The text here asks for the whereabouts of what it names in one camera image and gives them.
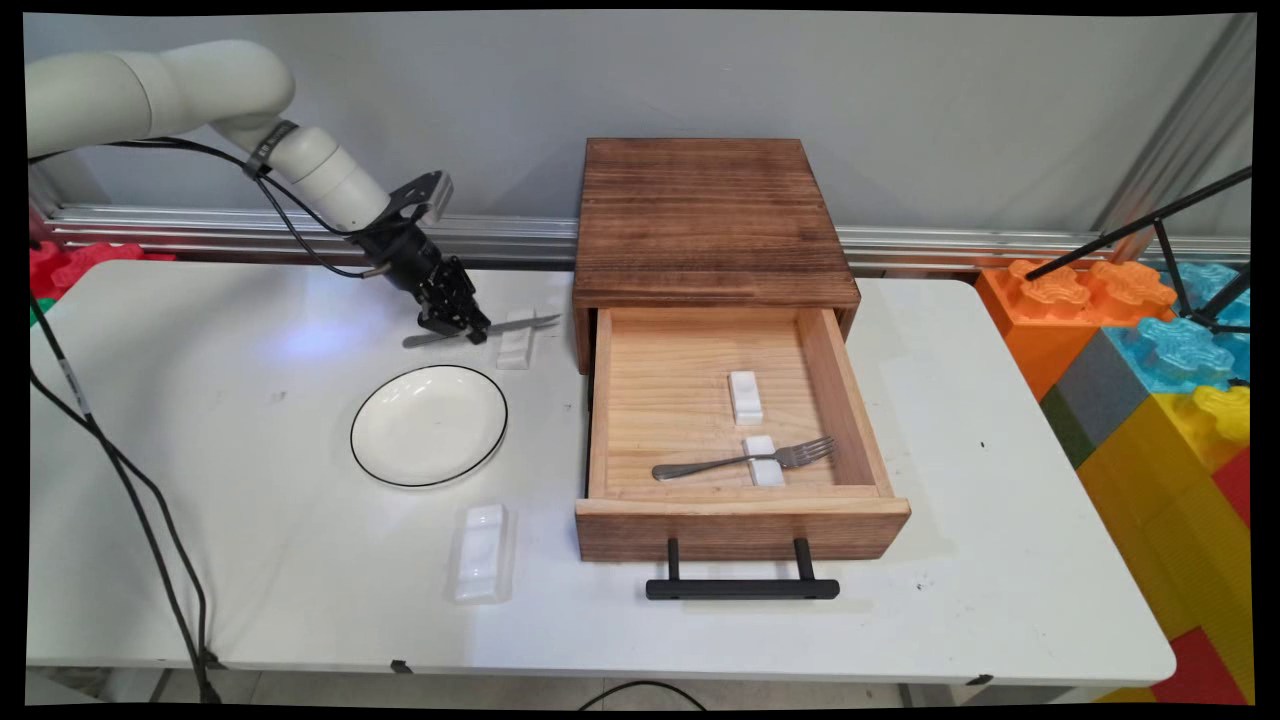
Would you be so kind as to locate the aluminium rail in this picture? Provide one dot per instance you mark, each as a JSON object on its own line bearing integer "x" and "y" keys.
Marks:
{"x": 150, "y": 232}

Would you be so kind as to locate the blue foam block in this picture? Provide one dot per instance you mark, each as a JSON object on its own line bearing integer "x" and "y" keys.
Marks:
{"x": 1170, "y": 355}

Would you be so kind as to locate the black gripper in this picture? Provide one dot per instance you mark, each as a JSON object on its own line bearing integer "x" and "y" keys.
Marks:
{"x": 405, "y": 258}

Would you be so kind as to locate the orange foam block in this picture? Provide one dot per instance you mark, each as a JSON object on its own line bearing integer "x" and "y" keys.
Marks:
{"x": 1030, "y": 330}

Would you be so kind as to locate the grey foam block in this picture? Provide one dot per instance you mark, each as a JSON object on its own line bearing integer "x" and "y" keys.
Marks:
{"x": 1095, "y": 395}

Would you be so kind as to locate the aluminium frame post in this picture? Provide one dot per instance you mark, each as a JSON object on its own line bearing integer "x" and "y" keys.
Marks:
{"x": 1190, "y": 130}

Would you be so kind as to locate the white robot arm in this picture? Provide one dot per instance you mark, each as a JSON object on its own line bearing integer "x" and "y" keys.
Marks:
{"x": 150, "y": 90}

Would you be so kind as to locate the small white cutlery rest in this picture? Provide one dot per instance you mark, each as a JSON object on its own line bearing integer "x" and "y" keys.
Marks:
{"x": 515, "y": 352}
{"x": 745, "y": 398}
{"x": 770, "y": 472}

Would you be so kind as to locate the white plate with black rim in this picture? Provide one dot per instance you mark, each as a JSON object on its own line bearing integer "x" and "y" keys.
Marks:
{"x": 430, "y": 425}

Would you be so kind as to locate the silver metal fork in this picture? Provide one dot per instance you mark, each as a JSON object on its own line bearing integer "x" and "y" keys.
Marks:
{"x": 800, "y": 455}

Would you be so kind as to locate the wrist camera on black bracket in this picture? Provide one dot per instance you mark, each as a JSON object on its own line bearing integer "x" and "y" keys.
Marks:
{"x": 420, "y": 195}

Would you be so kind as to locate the red foam block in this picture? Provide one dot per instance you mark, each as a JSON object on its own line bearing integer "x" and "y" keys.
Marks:
{"x": 1200, "y": 670}
{"x": 1235, "y": 485}
{"x": 55, "y": 270}

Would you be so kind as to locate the dark wooden drawer cabinet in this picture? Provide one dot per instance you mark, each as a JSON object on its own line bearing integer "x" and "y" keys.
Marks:
{"x": 700, "y": 200}

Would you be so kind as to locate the black tripod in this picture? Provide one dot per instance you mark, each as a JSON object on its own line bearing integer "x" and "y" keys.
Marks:
{"x": 1140, "y": 224}

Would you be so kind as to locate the large white cutlery rest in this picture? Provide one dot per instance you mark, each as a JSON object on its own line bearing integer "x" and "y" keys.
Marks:
{"x": 480, "y": 555}

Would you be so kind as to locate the light wooden drawer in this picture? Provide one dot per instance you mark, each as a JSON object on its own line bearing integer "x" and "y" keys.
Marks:
{"x": 660, "y": 400}

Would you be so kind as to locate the green foam block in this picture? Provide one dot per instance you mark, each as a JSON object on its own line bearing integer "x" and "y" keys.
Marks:
{"x": 40, "y": 312}

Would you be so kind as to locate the giant coloured toy bricks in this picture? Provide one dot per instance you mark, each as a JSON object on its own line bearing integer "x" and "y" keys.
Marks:
{"x": 1160, "y": 520}

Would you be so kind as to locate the silver metal knife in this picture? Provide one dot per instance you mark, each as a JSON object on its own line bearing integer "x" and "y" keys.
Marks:
{"x": 520, "y": 322}

